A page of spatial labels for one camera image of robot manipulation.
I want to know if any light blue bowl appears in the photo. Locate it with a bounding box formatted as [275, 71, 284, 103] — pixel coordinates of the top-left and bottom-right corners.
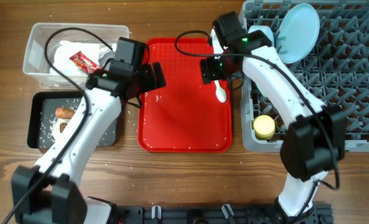
[248, 25, 274, 46]

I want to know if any red snack wrapper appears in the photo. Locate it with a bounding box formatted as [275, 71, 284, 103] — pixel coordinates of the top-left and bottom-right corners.
[69, 51, 100, 75]

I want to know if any yellow plastic cup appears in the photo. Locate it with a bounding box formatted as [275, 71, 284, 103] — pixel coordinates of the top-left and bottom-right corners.
[253, 115, 276, 140]

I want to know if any white napkin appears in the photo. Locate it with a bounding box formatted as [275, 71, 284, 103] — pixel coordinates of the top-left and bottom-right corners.
[53, 40, 116, 75]

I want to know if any light blue plate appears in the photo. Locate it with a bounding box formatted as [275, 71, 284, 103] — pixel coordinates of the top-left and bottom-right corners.
[275, 3, 320, 64]

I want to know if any brown food lump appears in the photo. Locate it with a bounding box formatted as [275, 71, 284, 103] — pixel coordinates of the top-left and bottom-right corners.
[59, 122, 67, 133]

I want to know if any white rice pile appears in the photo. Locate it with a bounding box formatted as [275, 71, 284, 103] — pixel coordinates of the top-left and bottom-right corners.
[39, 98, 82, 142]

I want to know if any white plastic spoon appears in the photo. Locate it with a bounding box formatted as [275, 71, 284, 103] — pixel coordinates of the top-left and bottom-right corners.
[214, 80, 227, 103]

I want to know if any green bowl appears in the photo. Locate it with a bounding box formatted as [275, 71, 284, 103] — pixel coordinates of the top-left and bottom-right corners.
[256, 84, 267, 98]

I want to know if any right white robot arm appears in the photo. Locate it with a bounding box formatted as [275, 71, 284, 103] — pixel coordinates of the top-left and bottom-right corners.
[199, 12, 346, 223]

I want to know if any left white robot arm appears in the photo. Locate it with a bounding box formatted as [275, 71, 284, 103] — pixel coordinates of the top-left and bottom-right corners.
[4, 37, 166, 223]

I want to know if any black waste tray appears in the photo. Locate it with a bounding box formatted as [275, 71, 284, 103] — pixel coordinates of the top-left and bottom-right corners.
[26, 90, 118, 149]

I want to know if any grey dishwasher rack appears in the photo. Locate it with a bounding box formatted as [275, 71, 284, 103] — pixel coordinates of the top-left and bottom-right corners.
[239, 0, 369, 152]

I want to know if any red plastic tray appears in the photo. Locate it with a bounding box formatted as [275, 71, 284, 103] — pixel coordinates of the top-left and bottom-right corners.
[138, 37, 233, 153]

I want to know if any clear plastic bin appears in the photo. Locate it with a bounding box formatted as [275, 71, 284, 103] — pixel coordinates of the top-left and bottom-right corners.
[22, 23, 130, 90]

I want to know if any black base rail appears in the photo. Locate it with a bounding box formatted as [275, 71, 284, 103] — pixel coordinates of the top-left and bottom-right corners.
[109, 204, 334, 224]

